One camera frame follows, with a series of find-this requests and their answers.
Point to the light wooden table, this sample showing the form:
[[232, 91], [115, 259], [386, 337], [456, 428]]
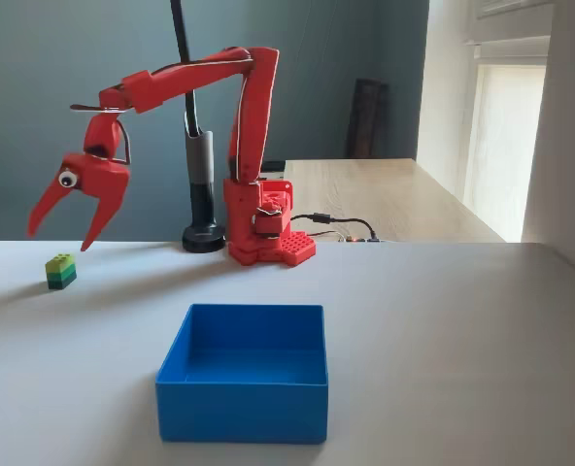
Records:
[[389, 199]]

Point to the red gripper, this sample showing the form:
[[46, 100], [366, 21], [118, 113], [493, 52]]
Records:
[[104, 178]]

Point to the black round object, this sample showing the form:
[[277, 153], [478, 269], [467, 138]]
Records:
[[200, 194]]

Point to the green lego brick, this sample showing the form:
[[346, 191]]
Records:
[[61, 273]]

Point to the dark wooden plank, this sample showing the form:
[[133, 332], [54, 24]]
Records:
[[367, 119]]

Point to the blue box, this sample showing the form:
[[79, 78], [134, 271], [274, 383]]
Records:
[[244, 403]]

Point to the small controller board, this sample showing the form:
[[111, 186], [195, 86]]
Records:
[[353, 239]]

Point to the red robot arm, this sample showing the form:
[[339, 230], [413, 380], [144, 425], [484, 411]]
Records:
[[258, 121]]

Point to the white window blind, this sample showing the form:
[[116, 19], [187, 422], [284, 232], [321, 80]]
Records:
[[506, 145]]

